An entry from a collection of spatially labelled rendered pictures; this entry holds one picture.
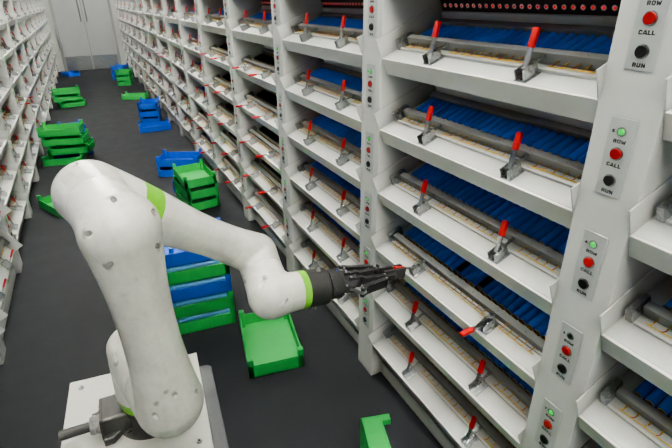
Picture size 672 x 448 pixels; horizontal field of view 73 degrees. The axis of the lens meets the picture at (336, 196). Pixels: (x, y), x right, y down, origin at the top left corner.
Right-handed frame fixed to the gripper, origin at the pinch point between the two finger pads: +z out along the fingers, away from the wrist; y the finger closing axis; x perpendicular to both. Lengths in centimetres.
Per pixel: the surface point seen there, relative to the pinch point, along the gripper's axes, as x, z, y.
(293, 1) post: 68, 3, -88
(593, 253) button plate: 30, 2, 48
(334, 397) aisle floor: -57, -3, -16
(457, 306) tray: -1.7, 8.3, 17.1
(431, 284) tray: -1.5, 8.6, 6.6
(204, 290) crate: -42, -33, -71
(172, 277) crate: -35, -45, -73
